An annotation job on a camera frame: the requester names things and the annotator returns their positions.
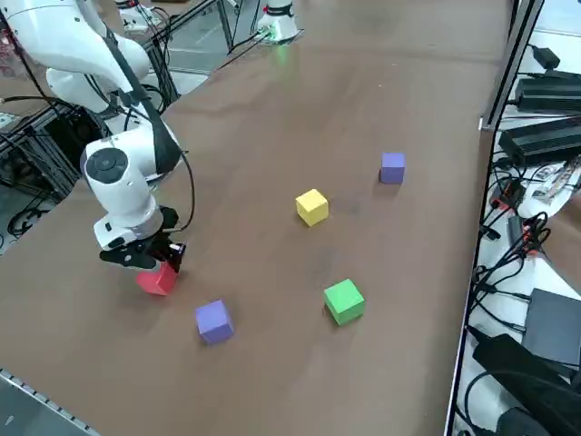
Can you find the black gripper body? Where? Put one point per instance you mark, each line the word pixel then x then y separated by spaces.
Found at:
pixel 154 243

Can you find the red foam cube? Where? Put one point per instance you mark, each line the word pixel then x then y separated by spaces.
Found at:
pixel 156 280

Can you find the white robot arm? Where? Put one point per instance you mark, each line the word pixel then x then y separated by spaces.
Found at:
pixel 68 45
pixel 279 20

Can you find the purple foam cube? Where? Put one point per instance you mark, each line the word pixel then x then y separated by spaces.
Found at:
pixel 392 168
pixel 214 320

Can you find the yellow foam cube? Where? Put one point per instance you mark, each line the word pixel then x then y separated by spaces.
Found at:
pixel 311 206

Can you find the green foam cube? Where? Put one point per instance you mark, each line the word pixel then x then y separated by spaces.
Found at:
pixel 344 300

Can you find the black orange connector block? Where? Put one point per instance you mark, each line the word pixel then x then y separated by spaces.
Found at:
pixel 510 195

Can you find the large black power adapter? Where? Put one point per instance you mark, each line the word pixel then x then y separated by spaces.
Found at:
pixel 540 141
pixel 549 93

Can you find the grey flat box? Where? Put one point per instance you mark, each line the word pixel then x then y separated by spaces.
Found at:
pixel 554 327

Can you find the small black power adapter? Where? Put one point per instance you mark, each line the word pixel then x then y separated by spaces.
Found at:
pixel 547 56

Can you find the black metal support frame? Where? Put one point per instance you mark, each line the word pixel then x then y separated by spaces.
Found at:
pixel 50 150

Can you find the aluminium side rail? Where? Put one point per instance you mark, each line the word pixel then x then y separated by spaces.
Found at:
pixel 45 402

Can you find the aluminium table edge rail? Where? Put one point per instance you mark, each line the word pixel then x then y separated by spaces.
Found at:
pixel 485 181

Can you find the aluminium frame post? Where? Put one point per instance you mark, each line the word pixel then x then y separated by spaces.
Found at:
pixel 513 59

